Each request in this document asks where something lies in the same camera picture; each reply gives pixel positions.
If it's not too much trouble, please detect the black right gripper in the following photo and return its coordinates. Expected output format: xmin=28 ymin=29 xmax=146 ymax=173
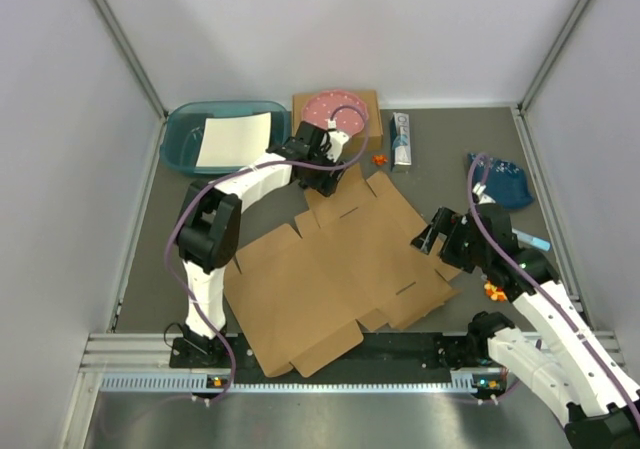
xmin=410 ymin=206 xmax=490 ymax=272

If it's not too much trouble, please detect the brown cardboard box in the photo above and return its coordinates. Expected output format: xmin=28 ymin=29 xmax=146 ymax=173
xmin=224 ymin=165 xmax=459 ymax=355
xmin=292 ymin=90 xmax=384 ymax=155

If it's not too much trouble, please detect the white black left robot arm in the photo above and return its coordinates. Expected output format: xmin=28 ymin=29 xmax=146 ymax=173
xmin=170 ymin=119 xmax=351 ymax=366

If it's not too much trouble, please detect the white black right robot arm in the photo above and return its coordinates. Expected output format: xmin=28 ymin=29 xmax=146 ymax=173
xmin=411 ymin=203 xmax=639 ymax=448

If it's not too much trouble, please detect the closed brown cardboard box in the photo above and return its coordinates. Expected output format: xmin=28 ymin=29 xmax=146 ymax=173
xmin=292 ymin=90 xmax=384 ymax=155

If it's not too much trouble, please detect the white blue toothpaste box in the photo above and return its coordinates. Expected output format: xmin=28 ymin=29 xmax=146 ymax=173
xmin=390 ymin=112 xmax=412 ymax=172

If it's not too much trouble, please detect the pink dotted plate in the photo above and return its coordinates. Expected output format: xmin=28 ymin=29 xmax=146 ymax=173
xmin=301 ymin=89 xmax=369 ymax=138

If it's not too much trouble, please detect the small orange candy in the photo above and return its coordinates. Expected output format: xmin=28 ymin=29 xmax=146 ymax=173
xmin=372 ymin=154 xmax=388 ymax=166

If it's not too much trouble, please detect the white paper sheet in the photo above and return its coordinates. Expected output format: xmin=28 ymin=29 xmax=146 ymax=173
xmin=195 ymin=112 xmax=271 ymax=168

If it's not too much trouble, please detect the orange plush flower toy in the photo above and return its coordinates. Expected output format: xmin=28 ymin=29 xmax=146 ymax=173
xmin=484 ymin=281 xmax=508 ymax=302

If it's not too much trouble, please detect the light blue pen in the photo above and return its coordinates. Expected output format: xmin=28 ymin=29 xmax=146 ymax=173
xmin=512 ymin=229 xmax=551 ymax=252

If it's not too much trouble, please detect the teal plastic bin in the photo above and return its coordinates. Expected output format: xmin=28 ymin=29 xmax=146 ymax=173
xmin=160 ymin=100 xmax=292 ymax=176

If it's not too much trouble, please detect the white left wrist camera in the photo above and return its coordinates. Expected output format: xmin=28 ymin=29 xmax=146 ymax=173
xmin=326 ymin=119 xmax=350 ymax=162

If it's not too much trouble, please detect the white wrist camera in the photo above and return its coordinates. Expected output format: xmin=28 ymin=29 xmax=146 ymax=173
xmin=472 ymin=182 xmax=496 ymax=204
xmin=326 ymin=119 xmax=350 ymax=162

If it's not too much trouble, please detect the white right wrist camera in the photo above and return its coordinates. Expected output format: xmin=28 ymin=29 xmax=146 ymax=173
xmin=472 ymin=182 xmax=496 ymax=204

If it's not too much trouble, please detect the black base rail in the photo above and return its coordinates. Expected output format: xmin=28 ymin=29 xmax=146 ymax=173
xmin=168 ymin=332 xmax=506 ymax=370

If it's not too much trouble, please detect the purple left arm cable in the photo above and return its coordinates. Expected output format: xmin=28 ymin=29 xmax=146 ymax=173
xmin=164 ymin=106 xmax=371 ymax=405

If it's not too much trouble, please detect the grey slotted cable duct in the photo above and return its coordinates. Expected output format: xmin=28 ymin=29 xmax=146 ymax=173
xmin=99 ymin=372 xmax=506 ymax=394

